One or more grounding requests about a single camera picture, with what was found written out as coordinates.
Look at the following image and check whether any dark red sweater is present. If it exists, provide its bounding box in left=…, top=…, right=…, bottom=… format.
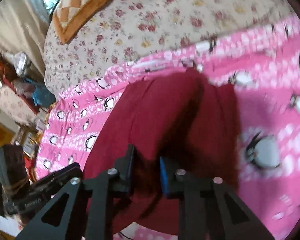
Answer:
left=83, top=69, right=240, bottom=235

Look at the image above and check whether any blue plastic bag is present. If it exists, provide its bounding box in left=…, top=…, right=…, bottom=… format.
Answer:
left=24, top=78, right=56, bottom=108

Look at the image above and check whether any pink penguin blanket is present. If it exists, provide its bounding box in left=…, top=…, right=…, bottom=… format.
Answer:
left=35, top=14, right=300, bottom=239

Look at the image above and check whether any floral bed sheet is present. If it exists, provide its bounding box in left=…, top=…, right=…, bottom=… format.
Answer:
left=44, top=0, right=292, bottom=94

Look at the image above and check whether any beige curtain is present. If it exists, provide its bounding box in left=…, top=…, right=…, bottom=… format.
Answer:
left=0, top=0, right=50, bottom=77

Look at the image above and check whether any orange checkered quilt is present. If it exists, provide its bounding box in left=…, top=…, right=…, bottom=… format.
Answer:
left=52, top=0, right=113, bottom=44

